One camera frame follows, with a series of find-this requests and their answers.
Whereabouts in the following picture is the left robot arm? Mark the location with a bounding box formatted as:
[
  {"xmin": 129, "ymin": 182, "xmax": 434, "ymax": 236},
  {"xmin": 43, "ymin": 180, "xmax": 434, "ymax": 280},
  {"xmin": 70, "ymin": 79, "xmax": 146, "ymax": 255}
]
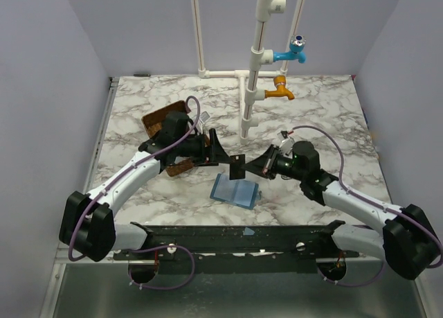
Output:
[{"xmin": 59, "ymin": 111, "xmax": 230, "ymax": 262}]

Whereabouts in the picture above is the black card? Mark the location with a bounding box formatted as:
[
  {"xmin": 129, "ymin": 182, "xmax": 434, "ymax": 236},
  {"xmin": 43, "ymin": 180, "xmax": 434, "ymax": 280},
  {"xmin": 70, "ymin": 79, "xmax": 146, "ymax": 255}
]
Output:
[{"xmin": 229, "ymin": 154, "xmax": 246, "ymax": 180}]

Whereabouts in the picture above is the aluminium frame rail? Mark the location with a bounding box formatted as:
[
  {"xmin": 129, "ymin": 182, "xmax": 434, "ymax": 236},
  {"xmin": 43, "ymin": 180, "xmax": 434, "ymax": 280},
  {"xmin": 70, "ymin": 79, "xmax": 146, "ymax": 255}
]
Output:
[{"xmin": 39, "ymin": 77, "xmax": 120, "ymax": 317}]

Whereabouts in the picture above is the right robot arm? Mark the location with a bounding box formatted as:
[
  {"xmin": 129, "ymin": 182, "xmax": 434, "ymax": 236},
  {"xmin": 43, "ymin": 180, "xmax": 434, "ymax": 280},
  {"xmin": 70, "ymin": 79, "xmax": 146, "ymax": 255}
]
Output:
[{"xmin": 242, "ymin": 141, "xmax": 442, "ymax": 280}]

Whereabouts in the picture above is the blue plastic faucet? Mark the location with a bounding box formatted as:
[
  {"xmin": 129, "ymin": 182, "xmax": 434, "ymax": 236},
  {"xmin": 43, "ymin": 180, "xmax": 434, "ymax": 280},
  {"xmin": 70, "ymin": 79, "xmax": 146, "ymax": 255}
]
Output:
[{"xmin": 273, "ymin": 35, "xmax": 306, "ymax": 64}]

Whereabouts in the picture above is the woven brown basket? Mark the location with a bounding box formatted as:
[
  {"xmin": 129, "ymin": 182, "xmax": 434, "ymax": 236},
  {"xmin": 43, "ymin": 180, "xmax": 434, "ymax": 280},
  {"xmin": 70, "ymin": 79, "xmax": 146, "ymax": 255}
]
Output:
[{"xmin": 141, "ymin": 100, "xmax": 194, "ymax": 177}]

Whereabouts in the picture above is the blue leather card holder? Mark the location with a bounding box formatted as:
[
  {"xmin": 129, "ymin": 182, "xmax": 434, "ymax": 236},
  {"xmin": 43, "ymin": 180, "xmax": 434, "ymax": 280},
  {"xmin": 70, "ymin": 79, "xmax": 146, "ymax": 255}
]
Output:
[{"xmin": 210, "ymin": 173, "xmax": 260, "ymax": 210}]

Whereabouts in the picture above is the orange plastic faucet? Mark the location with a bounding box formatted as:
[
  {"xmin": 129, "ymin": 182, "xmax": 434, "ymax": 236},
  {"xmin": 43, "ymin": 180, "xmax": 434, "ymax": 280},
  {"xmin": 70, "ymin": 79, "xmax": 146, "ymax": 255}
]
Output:
[{"xmin": 264, "ymin": 76, "xmax": 295, "ymax": 100}]

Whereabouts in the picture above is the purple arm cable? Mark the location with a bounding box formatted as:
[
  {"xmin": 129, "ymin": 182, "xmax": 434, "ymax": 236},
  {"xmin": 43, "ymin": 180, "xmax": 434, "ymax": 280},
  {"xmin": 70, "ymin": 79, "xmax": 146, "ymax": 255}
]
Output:
[
  {"xmin": 290, "ymin": 125, "xmax": 443, "ymax": 287},
  {"xmin": 67, "ymin": 96, "xmax": 204, "ymax": 292}
]

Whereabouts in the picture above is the white pvc pipe frame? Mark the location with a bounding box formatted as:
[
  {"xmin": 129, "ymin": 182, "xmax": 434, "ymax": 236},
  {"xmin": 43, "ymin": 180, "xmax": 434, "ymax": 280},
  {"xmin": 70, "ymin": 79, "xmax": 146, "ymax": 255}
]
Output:
[{"xmin": 191, "ymin": 0, "xmax": 305, "ymax": 144}]

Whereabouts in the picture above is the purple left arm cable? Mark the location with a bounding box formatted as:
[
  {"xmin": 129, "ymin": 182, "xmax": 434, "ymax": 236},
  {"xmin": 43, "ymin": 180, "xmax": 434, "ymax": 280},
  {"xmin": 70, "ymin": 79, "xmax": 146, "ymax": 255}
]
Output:
[{"xmin": 67, "ymin": 96, "xmax": 204, "ymax": 292}]

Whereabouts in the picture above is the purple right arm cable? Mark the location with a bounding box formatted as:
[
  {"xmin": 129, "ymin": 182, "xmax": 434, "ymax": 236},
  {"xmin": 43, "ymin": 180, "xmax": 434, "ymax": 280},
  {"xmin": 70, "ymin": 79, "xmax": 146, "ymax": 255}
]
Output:
[{"xmin": 290, "ymin": 125, "xmax": 443, "ymax": 287}]

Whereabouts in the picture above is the black mounting rail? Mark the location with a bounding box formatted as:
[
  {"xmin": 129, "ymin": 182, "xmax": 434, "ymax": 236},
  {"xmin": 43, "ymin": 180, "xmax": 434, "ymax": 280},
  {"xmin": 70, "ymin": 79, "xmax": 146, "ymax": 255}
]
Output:
[{"xmin": 114, "ymin": 221, "xmax": 358, "ymax": 274}]

